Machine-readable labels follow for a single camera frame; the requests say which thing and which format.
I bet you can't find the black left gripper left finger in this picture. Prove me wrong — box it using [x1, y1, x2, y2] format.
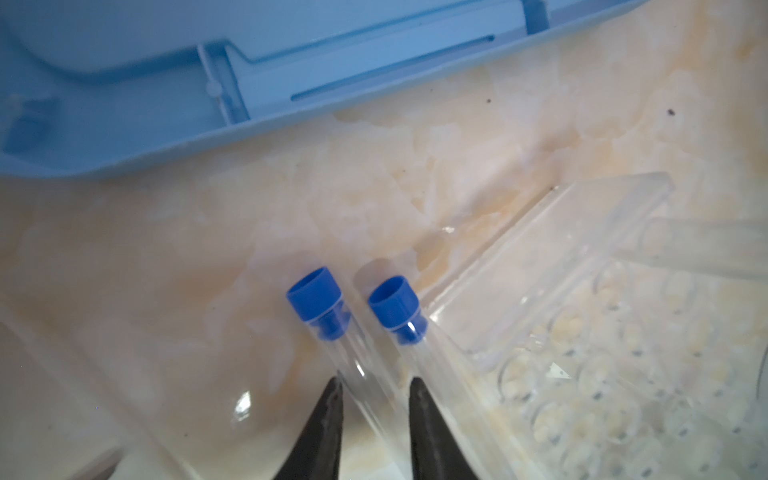
[273, 376, 344, 480]

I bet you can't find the blue plastic bin lid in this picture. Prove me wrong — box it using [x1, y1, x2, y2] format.
[1, 0, 634, 179]

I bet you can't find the clear acrylic test tube rack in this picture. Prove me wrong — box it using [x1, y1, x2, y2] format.
[426, 173, 767, 479]

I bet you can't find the blue capped glass test tube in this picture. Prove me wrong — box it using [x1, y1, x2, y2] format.
[286, 267, 412, 479]

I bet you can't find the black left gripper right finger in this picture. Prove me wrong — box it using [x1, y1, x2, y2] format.
[409, 377, 478, 480]

